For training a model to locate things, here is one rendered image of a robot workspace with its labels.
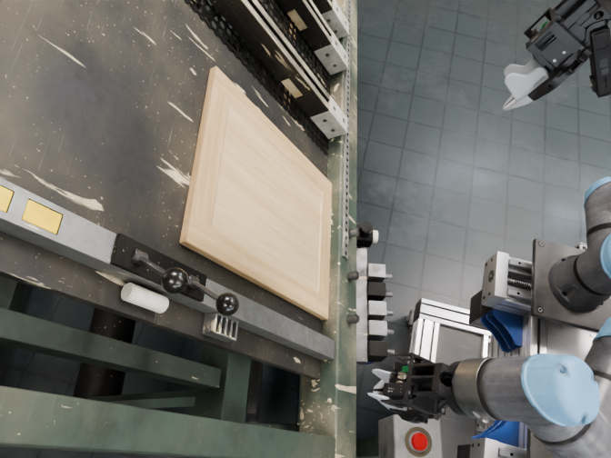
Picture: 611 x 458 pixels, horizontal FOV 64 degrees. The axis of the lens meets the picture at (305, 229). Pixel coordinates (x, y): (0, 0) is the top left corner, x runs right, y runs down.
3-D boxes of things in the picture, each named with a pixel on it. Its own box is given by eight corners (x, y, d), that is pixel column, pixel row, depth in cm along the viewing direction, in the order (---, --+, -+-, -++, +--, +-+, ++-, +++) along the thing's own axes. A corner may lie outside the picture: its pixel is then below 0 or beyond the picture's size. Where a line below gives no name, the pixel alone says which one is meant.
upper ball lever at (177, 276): (137, 269, 78) (185, 301, 70) (118, 261, 75) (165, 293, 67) (149, 248, 79) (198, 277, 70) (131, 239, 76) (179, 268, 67)
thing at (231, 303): (188, 292, 87) (235, 322, 79) (174, 285, 84) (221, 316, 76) (199, 273, 88) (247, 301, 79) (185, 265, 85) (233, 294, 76)
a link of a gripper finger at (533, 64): (484, 84, 86) (527, 43, 80) (508, 104, 87) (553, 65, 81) (484, 92, 84) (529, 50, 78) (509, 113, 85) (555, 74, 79)
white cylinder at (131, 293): (117, 301, 77) (155, 314, 84) (131, 299, 76) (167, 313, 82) (122, 283, 79) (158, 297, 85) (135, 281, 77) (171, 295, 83)
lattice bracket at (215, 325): (225, 342, 98) (236, 341, 96) (201, 333, 93) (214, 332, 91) (226, 322, 100) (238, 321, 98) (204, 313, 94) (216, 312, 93)
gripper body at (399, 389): (385, 353, 74) (445, 347, 65) (426, 371, 78) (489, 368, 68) (376, 403, 71) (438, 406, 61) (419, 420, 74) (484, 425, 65)
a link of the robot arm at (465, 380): (517, 368, 64) (513, 433, 61) (488, 369, 68) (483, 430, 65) (479, 349, 62) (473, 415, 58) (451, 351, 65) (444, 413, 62)
